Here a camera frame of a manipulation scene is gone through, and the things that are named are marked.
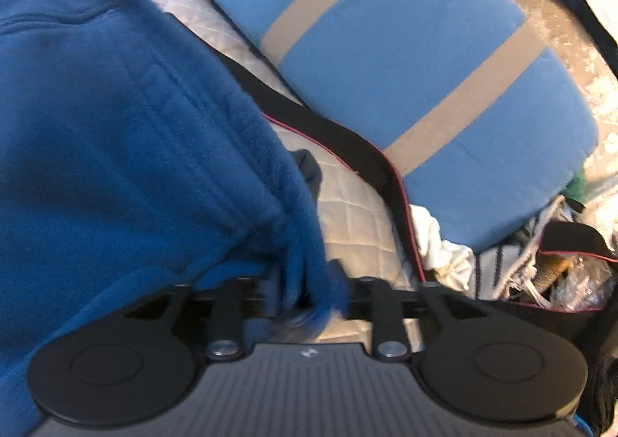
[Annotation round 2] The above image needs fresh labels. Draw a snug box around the white striped cloth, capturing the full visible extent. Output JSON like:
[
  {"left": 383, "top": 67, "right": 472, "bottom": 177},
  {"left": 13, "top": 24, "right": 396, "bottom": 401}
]
[{"left": 410, "top": 203, "right": 546, "bottom": 303}]

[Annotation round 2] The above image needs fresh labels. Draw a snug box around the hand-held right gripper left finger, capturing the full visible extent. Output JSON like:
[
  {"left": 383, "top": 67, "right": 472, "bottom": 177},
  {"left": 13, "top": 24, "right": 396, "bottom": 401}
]
[{"left": 123, "top": 275, "right": 281, "bottom": 361}]

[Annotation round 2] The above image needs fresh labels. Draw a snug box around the blue fleece jacket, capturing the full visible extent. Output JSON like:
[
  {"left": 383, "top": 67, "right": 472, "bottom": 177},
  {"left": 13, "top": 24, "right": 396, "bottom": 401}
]
[{"left": 0, "top": 0, "right": 351, "bottom": 437}]

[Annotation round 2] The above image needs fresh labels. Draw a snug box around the blue grey-striped pillow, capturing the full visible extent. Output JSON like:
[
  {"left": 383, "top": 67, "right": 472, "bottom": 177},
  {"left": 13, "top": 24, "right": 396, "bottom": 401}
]
[{"left": 211, "top": 0, "right": 599, "bottom": 249}]

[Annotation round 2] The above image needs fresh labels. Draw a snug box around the dark green cloth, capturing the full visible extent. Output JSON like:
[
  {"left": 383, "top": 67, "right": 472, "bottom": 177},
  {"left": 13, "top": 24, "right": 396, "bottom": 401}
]
[{"left": 562, "top": 171, "right": 589, "bottom": 202}]

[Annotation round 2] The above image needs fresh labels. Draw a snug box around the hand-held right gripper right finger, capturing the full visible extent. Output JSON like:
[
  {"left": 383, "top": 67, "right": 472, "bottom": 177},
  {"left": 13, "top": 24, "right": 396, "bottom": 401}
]
[{"left": 328, "top": 261, "right": 479, "bottom": 361}]

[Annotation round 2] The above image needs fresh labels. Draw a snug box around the clear plastic bag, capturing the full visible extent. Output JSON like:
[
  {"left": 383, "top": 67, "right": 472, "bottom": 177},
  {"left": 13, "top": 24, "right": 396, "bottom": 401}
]
[{"left": 545, "top": 171, "right": 618, "bottom": 307}]

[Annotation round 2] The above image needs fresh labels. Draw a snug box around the black backpack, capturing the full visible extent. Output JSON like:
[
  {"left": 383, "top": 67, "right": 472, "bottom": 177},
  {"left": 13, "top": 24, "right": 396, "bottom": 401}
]
[{"left": 565, "top": 307, "right": 618, "bottom": 437}]

